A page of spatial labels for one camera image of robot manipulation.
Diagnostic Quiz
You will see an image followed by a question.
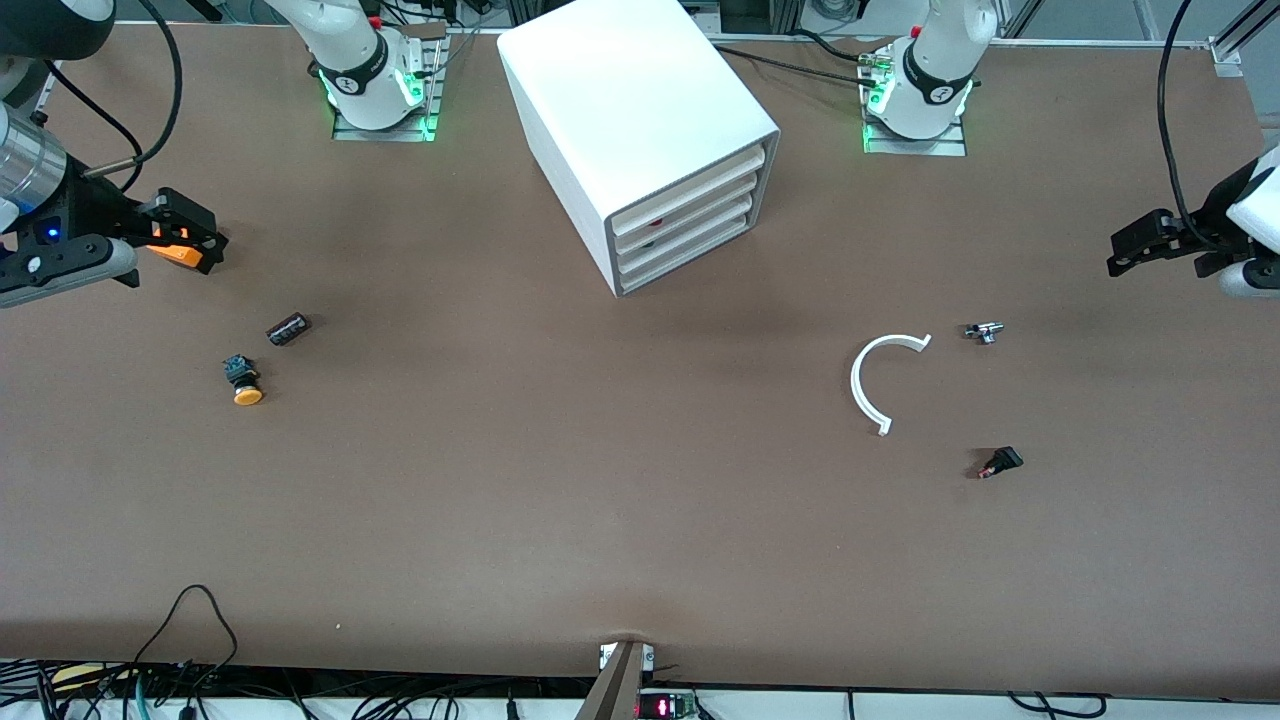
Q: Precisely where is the tangled black cable bundle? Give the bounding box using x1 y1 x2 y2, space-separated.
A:
0 658 601 720

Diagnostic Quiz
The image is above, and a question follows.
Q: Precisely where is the orange box with black base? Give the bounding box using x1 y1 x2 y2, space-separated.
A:
148 228 229 276

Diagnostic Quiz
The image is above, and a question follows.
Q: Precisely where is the thin black looped cable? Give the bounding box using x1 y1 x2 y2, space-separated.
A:
130 584 239 669

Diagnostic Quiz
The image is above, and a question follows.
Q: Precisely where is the white curved plastic arc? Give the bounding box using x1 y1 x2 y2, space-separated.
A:
850 333 933 438

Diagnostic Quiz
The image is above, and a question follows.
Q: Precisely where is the aluminium frame rail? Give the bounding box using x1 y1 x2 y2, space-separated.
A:
1205 0 1280 79
28 55 63 126

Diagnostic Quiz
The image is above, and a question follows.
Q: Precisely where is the brown post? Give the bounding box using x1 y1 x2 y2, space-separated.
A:
575 640 646 720

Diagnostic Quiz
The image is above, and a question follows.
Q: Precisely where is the black equipment box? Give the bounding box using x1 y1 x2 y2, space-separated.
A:
718 0 806 36

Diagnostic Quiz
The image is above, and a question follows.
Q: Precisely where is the yellow push button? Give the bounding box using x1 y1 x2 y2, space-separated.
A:
222 354 265 407

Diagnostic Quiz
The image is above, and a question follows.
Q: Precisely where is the white drawer cabinet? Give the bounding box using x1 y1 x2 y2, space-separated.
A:
497 0 781 298

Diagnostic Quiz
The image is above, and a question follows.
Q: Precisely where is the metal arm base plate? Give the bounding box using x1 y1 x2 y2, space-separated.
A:
862 45 969 158
332 25 446 143

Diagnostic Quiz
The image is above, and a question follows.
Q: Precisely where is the black base power cable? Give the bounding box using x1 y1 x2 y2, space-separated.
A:
790 28 871 66
712 44 881 91

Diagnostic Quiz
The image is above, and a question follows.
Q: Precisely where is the white plastic drawer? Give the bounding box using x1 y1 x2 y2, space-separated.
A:
610 143 771 241
616 213 753 298
612 166 769 261
614 190 759 279

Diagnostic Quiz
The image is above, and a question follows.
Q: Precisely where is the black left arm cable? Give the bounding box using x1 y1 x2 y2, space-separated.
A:
1157 0 1201 251

